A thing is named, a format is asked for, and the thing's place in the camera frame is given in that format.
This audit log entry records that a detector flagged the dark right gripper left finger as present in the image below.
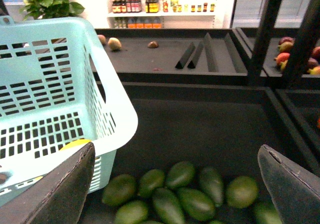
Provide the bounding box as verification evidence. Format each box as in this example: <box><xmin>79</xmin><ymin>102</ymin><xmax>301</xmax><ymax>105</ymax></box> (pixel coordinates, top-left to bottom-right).
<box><xmin>0</xmin><ymin>142</ymin><xmax>96</xmax><ymax>223</ymax></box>

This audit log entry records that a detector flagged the green potted plant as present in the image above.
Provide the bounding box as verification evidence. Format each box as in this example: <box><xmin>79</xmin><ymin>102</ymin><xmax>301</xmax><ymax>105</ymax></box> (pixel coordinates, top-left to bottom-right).
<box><xmin>20</xmin><ymin>0</ymin><xmax>85</xmax><ymax>21</ymax></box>

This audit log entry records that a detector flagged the green avocado top middle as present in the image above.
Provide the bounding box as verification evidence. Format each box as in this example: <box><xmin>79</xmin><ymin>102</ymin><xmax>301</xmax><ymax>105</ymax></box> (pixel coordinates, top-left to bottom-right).
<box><xmin>165</xmin><ymin>161</ymin><xmax>196</xmax><ymax>190</ymax></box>

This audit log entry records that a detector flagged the black triangular divider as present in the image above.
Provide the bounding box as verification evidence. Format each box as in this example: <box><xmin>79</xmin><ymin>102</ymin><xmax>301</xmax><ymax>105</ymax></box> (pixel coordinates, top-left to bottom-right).
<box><xmin>175</xmin><ymin>42</ymin><xmax>195</xmax><ymax>70</ymax></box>
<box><xmin>187</xmin><ymin>41</ymin><xmax>204</xmax><ymax>69</ymax></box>

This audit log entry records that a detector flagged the green avocado upper left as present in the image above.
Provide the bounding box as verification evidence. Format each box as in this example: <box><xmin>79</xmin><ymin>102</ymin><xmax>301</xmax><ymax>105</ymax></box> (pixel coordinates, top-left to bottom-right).
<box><xmin>138</xmin><ymin>169</ymin><xmax>165</xmax><ymax>198</ymax></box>

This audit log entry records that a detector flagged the dark green avocado upright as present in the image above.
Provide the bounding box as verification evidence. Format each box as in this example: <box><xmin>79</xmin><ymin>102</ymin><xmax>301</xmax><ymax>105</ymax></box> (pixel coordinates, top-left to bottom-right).
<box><xmin>198</xmin><ymin>166</ymin><xmax>224</xmax><ymax>207</ymax></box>

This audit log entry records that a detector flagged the pale green mango back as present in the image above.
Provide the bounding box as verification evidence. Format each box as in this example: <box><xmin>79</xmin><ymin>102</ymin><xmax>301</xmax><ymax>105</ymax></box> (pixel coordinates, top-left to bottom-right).
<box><xmin>107</xmin><ymin>37</ymin><xmax>122</xmax><ymax>51</ymax></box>

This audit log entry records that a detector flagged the light green round avocado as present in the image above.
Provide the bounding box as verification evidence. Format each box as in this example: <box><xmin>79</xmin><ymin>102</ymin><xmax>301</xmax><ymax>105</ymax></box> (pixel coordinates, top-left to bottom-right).
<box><xmin>225</xmin><ymin>176</ymin><xmax>259</xmax><ymax>209</ymax></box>

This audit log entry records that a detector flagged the dark green avocado long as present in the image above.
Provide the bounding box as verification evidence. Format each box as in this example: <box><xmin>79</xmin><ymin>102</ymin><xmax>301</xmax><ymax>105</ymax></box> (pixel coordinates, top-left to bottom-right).
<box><xmin>152</xmin><ymin>187</ymin><xmax>186</xmax><ymax>224</ymax></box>

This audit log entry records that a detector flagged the black triangular divider right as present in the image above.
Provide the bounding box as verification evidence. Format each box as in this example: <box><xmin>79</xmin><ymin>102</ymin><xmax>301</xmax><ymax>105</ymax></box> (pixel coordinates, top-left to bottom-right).
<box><xmin>187</xmin><ymin>41</ymin><xmax>204</xmax><ymax>69</ymax></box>

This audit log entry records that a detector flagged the green avocado right edge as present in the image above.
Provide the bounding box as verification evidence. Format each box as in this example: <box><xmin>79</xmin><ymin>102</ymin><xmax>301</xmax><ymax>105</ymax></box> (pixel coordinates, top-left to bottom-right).
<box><xmin>253</xmin><ymin>202</ymin><xmax>282</xmax><ymax>224</ymax></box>

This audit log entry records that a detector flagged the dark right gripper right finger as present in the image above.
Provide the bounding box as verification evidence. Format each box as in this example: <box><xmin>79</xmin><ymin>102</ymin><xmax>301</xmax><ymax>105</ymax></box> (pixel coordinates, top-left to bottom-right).
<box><xmin>257</xmin><ymin>144</ymin><xmax>320</xmax><ymax>223</ymax></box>

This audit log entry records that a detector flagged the brown fruit back tray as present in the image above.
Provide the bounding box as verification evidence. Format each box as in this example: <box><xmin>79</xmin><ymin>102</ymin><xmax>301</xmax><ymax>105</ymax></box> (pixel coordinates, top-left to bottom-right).
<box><xmin>147</xmin><ymin>41</ymin><xmax>159</xmax><ymax>49</ymax></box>

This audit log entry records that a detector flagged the black triangular divider left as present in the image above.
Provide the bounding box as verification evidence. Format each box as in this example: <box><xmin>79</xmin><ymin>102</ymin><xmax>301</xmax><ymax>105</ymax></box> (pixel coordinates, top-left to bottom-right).
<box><xmin>175</xmin><ymin>42</ymin><xmax>195</xmax><ymax>70</ymax></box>

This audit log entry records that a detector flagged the white grocery shelf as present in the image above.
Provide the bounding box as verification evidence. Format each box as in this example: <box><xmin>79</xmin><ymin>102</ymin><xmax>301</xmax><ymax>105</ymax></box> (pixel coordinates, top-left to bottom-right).
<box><xmin>107</xmin><ymin>0</ymin><xmax>223</xmax><ymax>29</ymax></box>

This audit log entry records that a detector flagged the red green mango pile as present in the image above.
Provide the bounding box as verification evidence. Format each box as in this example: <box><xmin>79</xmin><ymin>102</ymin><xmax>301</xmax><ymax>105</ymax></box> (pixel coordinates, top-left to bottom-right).
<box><xmin>274</xmin><ymin>36</ymin><xmax>320</xmax><ymax>76</ymax></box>

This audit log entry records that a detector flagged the black shelf post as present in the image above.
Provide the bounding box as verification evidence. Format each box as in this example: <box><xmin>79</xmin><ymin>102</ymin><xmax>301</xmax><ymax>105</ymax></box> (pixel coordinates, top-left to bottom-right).
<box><xmin>248</xmin><ymin>0</ymin><xmax>282</xmax><ymax>86</ymax></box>

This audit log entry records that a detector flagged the light green avocado lower left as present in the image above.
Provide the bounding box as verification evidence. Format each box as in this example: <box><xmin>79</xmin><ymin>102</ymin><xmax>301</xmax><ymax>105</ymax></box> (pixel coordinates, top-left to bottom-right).
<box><xmin>114</xmin><ymin>200</ymin><xmax>149</xmax><ymax>224</ymax></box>

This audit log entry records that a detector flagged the green avocado far left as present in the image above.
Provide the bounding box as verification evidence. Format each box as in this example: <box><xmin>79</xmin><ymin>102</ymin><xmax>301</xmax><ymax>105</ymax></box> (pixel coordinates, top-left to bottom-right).
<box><xmin>101</xmin><ymin>174</ymin><xmax>137</xmax><ymax>206</ymax></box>

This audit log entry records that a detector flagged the dark green avocado centre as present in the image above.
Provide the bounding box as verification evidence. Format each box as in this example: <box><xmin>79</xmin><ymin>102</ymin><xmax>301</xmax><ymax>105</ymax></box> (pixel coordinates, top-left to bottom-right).
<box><xmin>176</xmin><ymin>187</ymin><xmax>216</xmax><ymax>221</ymax></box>

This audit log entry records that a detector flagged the light blue plastic basket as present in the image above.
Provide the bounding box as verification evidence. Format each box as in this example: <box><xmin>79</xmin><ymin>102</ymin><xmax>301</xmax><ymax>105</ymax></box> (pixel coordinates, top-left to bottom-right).
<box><xmin>0</xmin><ymin>16</ymin><xmax>138</xmax><ymax>204</ymax></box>

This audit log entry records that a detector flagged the yellow mango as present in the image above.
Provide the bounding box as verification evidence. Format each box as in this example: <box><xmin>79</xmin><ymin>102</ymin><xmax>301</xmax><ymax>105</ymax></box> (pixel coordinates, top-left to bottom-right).
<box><xmin>60</xmin><ymin>139</ymin><xmax>91</xmax><ymax>151</ymax></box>

